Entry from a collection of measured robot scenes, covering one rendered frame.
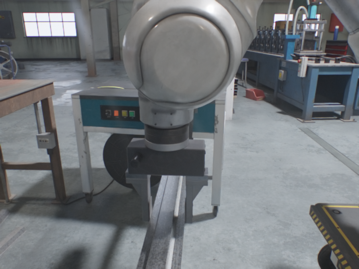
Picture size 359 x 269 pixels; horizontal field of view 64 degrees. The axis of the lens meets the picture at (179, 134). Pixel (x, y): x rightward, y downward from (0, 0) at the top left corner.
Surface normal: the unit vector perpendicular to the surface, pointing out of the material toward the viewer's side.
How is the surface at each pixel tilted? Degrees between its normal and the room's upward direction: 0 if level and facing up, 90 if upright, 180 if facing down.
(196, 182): 90
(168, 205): 0
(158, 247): 0
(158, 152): 90
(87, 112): 90
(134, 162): 90
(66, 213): 0
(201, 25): 69
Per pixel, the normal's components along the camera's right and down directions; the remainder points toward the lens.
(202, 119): -0.17, 0.32
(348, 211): 0.00, -0.95
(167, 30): -0.25, 0.02
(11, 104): 1.00, 0.01
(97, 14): 0.07, 0.32
